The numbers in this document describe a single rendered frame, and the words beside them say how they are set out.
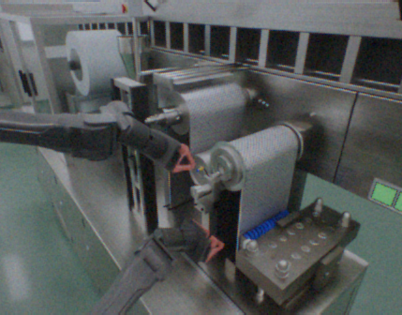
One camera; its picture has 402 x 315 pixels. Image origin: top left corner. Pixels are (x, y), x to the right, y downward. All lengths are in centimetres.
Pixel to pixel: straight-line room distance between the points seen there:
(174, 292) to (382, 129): 74
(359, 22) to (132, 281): 81
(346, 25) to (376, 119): 26
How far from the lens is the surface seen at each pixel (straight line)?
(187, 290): 95
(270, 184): 90
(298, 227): 99
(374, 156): 94
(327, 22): 96
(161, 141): 63
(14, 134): 61
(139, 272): 60
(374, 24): 90
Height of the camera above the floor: 165
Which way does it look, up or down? 29 degrees down
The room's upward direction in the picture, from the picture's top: straight up
